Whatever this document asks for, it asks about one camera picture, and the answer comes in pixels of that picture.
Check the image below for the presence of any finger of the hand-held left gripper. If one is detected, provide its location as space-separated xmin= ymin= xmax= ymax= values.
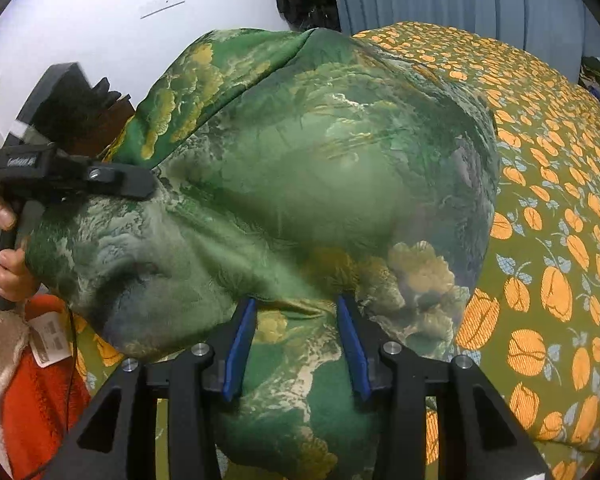
xmin=87 ymin=160 xmax=158 ymax=201

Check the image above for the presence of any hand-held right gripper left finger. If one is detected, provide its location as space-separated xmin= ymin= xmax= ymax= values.
xmin=42 ymin=297 xmax=258 ymax=480

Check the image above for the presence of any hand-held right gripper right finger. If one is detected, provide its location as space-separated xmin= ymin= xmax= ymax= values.
xmin=337 ymin=294 xmax=551 ymax=480

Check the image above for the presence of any green printed garment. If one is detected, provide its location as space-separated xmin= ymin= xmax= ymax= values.
xmin=25 ymin=27 xmax=501 ymax=480

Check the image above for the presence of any person's left hand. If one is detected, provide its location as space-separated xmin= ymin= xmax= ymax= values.
xmin=0 ymin=195 xmax=38 ymax=303

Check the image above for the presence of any white paper tag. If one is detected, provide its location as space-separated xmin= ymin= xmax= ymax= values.
xmin=30 ymin=310 xmax=73 ymax=368

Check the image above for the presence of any person's orange clothing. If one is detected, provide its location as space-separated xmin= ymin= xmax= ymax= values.
xmin=0 ymin=294 xmax=93 ymax=480

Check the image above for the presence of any orange pumpkin print bedspread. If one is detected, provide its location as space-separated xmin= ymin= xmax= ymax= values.
xmin=72 ymin=21 xmax=600 ymax=480

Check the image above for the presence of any black cable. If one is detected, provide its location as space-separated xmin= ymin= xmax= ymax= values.
xmin=17 ymin=305 xmax=81 ymax=480

